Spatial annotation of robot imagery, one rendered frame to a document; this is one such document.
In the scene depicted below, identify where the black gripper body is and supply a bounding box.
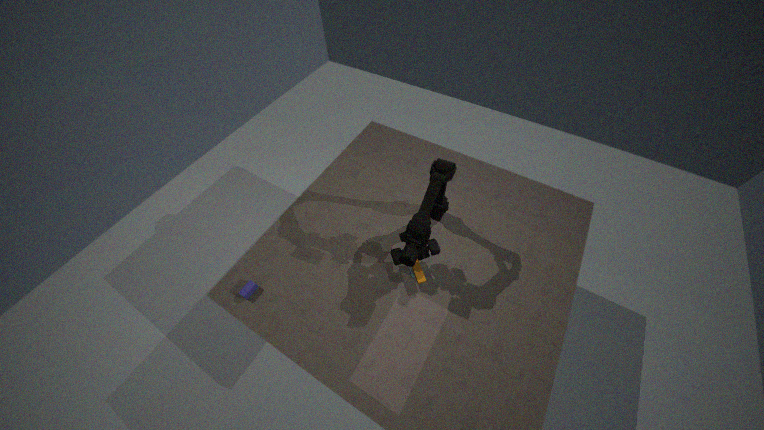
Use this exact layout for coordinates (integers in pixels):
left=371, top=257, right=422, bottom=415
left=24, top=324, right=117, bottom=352
left=391, top=239, right=440, bottom=265

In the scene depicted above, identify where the orange bar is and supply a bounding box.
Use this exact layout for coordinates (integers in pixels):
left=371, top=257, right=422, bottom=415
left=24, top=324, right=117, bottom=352
left=412, top=258, right=426, bottom=285

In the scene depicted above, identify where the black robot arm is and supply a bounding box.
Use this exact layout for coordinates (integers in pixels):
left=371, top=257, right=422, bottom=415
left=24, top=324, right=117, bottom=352
left=399, top=158, right=457, bottom=267

